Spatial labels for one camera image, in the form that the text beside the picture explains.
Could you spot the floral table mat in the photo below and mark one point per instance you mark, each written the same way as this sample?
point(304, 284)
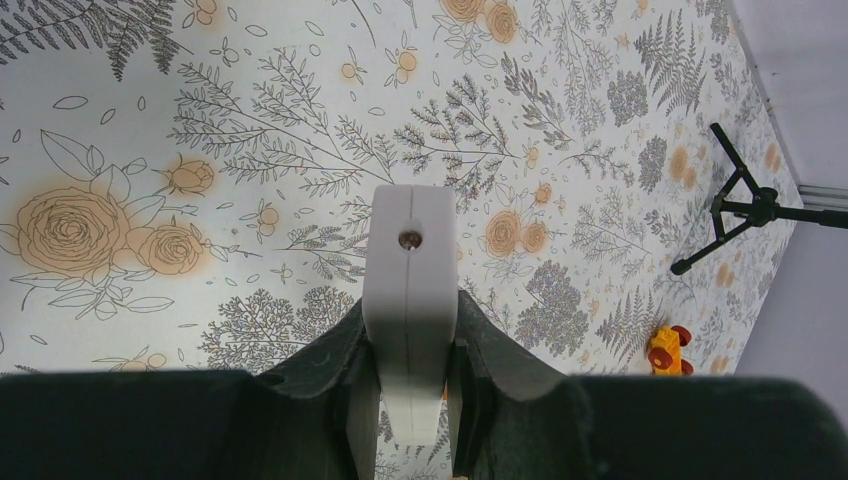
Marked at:
point(188, 185)

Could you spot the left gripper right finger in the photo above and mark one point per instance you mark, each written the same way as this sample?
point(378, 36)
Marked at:
point(512, 416)

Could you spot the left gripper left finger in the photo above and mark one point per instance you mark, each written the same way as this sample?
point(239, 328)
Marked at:
point(290, 422)

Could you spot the black tripod mic stand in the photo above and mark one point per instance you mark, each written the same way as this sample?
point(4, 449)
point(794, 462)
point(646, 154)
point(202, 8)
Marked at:
point(730, 219)

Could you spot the orange toy car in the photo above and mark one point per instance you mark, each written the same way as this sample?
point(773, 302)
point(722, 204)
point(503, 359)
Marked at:
point(665, 351)

